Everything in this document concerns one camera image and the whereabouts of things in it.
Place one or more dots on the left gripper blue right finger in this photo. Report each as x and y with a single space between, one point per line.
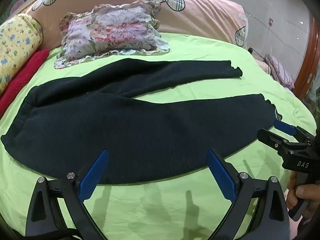
224 174

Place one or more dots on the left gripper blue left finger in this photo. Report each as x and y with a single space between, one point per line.
90 179

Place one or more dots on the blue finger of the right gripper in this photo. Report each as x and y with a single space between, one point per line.
286 128
272 140

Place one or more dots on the black fleece pants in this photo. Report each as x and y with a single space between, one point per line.
65 123

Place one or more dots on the person's right hand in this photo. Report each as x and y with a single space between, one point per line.
310 192

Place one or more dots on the green bed sheet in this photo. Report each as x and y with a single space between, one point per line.
189 206

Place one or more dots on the brown wooden cabinet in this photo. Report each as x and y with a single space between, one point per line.
310 68

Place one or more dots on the pink plaid cloth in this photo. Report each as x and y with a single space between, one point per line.
273 67

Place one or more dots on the red folded blanket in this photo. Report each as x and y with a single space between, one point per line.
22 77

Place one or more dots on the pink headboard cover with bows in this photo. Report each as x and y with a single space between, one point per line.
217 19

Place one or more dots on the yellow cartoon print quilt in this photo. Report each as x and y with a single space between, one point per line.
20 37

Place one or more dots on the floral ruffled pillow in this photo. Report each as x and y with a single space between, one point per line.
110 29

